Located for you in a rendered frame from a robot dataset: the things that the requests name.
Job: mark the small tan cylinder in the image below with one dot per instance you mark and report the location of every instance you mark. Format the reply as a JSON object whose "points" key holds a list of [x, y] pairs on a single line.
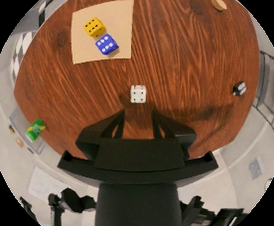
{"points": [[218, 4]]}

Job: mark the tan mat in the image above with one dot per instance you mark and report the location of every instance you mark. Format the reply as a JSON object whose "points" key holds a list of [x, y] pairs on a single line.
{"points": [[116, 17]]}

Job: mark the yellow die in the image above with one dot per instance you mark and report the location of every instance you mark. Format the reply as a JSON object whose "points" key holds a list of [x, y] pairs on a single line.
{"points": [[94, 27]]}

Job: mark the green soda can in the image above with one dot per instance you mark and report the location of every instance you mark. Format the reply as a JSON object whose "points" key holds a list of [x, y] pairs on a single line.
{"points": [[35, 130]]}

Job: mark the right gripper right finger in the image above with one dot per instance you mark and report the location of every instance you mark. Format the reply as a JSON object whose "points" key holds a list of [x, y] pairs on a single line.
{"points": [[173, 129]]}

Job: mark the white die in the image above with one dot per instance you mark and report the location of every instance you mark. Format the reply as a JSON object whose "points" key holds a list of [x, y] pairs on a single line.
{"points": [[138, 93]]}

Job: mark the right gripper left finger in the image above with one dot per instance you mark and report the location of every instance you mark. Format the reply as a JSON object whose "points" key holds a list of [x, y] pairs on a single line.
{"points": [[105, 127]]}

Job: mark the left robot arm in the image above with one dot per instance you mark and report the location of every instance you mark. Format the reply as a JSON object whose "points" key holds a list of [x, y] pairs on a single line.
{"points": [[56, 213]]}

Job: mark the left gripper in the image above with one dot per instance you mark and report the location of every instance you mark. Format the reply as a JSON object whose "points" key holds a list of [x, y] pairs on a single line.
{"points": [[25, 202]]}

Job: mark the blue die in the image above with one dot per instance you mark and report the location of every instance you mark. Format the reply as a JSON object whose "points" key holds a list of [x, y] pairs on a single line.
{"points": [[106, 45]]}

